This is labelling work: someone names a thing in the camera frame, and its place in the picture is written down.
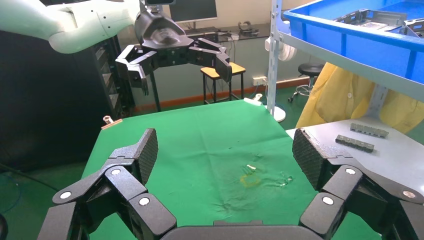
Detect white metal shelf rack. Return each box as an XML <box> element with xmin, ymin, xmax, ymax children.
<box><xmin>266</xmin><ymin>0</ymin><xmax>424</xmax><ymax>120</ymax></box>

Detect yellow protective cover cloth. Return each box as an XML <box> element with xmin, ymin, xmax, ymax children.
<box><xmin>295</xmin><ymin>62</ymin><xmax>424</xmax><ymax>134</ymax></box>

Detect black computer monitor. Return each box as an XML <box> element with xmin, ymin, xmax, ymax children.
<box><xmin>168</xmin><ymin>0</ymin><xmax>219</xmax><ymax>24</ymax></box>

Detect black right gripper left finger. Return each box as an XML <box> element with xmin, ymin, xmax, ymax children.
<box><xmin>37</xmin><ymin>128</ymin><xmax>177</xmax><ymax>240</ymax></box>

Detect black drawer rack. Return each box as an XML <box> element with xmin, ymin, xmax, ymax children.
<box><xmin>92</xmin><ymin>36</ymin><xmax>135</xmax><ymax>118</ymax></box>

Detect black desk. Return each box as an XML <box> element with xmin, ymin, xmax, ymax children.
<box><xmin>145</xmin><ymin>23</ymin><xmax>271</xmax><ymax>113</ymax></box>

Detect blue floor cable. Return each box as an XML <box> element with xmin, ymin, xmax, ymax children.
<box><xmin>0</xmin><ymin>172</ymin><xmax>23</xmax><ymax>215</ymax></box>

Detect black swivel stool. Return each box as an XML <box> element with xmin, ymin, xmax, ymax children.
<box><xmin>288</xmin><ymin>62</ymin><xmax>326</xmax><ymax>103</ymax></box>

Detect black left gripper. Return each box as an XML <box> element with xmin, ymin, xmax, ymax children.
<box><xmin>115</xmin><ymin>9</ymin><xmax>233</xmax><ymax>97</ymax></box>

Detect green table cloth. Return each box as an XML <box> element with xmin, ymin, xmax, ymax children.
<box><xmin>81</xmin><ymin>99</ymin><xmax>382</xmax><ymax>240</ymax></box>

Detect black partition panel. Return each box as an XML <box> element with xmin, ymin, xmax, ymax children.
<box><xmin>0</xmin><ymin>29</ymin><xmax>115</xmax><ymax>173</ymax></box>

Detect grey metal connector strip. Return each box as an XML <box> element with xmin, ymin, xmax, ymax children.
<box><xmin>335</xmin><ymin>134</ymin><xmax>375</xmax><ymax>153</ymax></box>
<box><xmin>350</xmin><ymin>123</ymin><xmax>389</xmax><ymax>139</ymax></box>

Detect white round base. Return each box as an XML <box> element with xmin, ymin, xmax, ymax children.
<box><xmin>264</xmin><ymin>35</ymin><xmax>298</xmax><ymax>123</ymax></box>

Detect black floor cable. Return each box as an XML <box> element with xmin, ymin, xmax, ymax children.
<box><xmin>0</xmin><ymin>162</ymin><xmax>61</xmax><ymax>193</ymax></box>

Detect wooden seat black stool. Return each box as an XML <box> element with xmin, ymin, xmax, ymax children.
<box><xmin>200</xmin><ymin>62</ymin><xmax>247</xmax><ymax>104</ymax></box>

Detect black headset device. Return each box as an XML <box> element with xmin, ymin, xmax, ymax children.
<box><xmin>237</xmin><ymin>20</ymin><xmax>260</xmax><ymax>37</ymax></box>

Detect blue plastic bin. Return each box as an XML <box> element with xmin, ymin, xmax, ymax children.
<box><xmin>282</xmin><ymin>0</ymin><xmax>424</xmax><ymax>85</ymax></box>

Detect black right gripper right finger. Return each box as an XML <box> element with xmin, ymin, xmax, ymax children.
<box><xmin>292</xmin><ymin>128</ymin><xmax>424</xmax><ymax>240</ymax></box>

